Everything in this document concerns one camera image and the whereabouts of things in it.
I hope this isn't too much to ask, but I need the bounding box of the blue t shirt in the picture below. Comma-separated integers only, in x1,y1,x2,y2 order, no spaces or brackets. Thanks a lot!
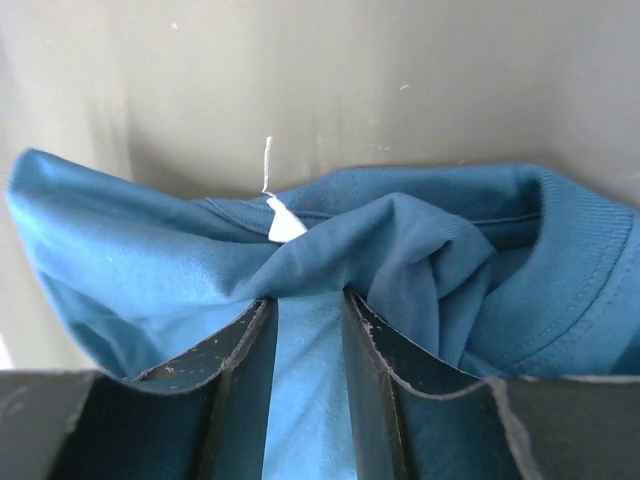
7,150,639,479

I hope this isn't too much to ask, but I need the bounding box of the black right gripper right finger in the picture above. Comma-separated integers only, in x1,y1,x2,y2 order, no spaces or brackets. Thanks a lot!
341,292,639,479

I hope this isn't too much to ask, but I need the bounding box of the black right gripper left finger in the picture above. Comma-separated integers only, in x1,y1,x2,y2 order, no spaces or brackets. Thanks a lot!
1,299,278,480

